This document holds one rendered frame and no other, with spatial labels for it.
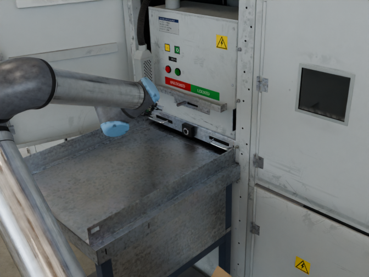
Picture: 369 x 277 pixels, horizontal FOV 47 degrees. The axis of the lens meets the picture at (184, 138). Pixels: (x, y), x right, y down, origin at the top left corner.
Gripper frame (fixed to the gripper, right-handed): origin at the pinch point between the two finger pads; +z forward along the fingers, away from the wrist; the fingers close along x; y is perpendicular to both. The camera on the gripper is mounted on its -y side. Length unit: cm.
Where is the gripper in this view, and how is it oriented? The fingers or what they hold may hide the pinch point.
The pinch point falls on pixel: (158, 109)
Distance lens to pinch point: 179.0
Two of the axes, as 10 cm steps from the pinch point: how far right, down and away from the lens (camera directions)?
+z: 6.3, 1.5, 7.6
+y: 7.0, 3.2, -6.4
